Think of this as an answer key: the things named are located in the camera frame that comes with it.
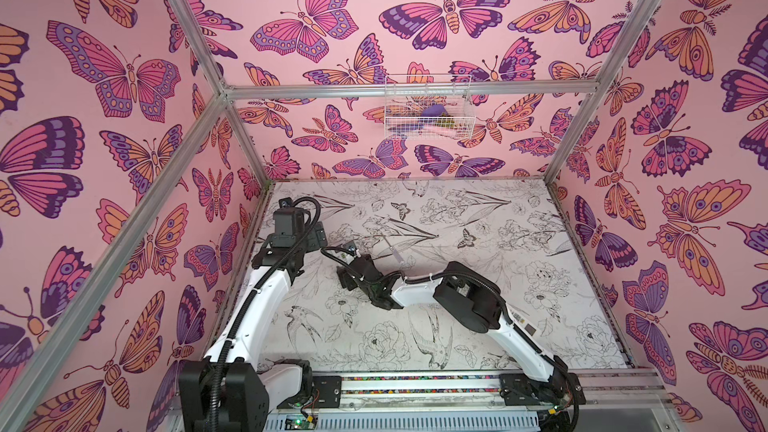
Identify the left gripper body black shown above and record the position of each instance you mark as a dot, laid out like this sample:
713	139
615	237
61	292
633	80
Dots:
308	242

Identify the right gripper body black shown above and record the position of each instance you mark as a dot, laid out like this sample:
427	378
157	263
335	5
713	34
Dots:
350	274

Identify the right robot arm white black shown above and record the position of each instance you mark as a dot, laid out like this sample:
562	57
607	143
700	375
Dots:
475	303

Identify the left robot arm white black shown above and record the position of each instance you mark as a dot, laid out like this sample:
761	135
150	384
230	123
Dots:
224	390

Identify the green circuit board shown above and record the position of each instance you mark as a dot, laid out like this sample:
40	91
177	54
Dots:
300	422

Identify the purple item in basket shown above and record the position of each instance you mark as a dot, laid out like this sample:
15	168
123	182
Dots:
435	111

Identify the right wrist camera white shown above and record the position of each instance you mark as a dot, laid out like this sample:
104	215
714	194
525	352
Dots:
350	248

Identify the aluminium front rail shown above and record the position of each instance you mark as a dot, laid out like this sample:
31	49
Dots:
603	388

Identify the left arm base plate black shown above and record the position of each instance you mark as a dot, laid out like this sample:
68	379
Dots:
323	392

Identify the white wire basket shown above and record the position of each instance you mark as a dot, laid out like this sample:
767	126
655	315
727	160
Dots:
403	104

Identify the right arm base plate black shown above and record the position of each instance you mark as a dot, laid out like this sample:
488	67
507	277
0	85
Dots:
562	390

